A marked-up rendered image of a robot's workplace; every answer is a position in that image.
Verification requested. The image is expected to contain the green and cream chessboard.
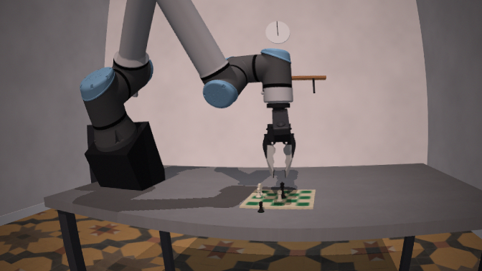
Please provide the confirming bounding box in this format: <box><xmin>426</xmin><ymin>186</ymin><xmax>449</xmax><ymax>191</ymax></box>
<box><xmin>240</xmin><ymin>189</ymin><xmax>316</xmax><ymax>209</ymax></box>

